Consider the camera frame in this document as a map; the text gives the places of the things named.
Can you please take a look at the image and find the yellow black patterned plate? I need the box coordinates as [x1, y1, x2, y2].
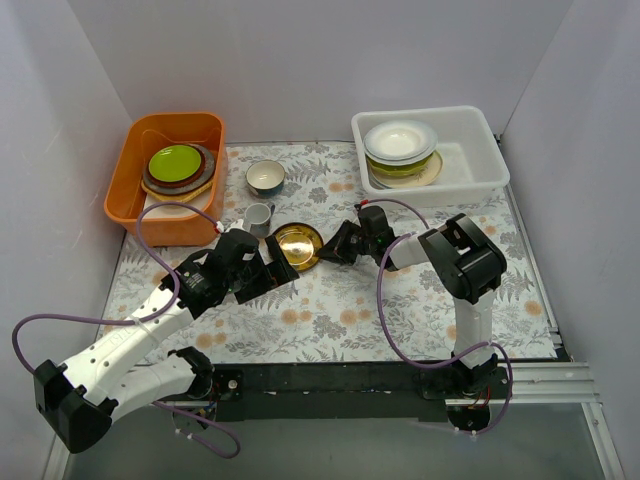
[273, 222, 324, 273]

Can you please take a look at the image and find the cream green glazed plate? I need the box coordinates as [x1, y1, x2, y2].
[368, 152, 443, 189]

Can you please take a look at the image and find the white deep plate blue rim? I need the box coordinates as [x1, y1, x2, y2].
[363, 127, 440, 166]

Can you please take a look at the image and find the lime green dotted plate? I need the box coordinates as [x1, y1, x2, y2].
[366, 156, 431, 178]

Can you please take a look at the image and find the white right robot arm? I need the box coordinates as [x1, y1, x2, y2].
[316, 206, 507, 398]

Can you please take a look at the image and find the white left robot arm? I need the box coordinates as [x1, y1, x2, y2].
[33, 228, 299, 453]

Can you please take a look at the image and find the white plastic bin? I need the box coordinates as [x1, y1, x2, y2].
[351, 105, 510, 208]

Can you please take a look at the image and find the orange plastic bin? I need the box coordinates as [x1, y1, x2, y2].
[104, 112, 228, 246]

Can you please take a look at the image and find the grey ceramic mug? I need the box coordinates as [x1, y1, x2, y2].
[244, 203, 275, 239]

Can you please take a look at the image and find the white square plate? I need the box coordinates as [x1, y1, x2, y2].
[143, 192, 209, 220]

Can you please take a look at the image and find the dark teal ceramic bowl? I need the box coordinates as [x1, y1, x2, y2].
[245, 160, 286, 198]

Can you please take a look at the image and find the dark brown plate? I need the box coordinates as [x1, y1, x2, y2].
[144, 145, 208, 191]

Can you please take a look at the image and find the yellow woven basket plate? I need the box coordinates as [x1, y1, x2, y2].
[140, 180, 214, 203]

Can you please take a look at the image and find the grey speckled plate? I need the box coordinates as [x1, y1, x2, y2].
[141, 144, 216, 196]

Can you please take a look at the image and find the lime green small plate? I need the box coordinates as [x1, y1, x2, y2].
[147, 144, 203, 184]

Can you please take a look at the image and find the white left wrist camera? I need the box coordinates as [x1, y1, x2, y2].
[225, 219, 250, 236]

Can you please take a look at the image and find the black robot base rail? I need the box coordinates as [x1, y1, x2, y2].
[154, 357, 511, 424]

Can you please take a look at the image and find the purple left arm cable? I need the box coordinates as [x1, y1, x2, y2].
[12, 202, 242, 459]

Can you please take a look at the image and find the aluminium frame rail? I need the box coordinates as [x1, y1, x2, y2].
[59, 362, 601, 409]

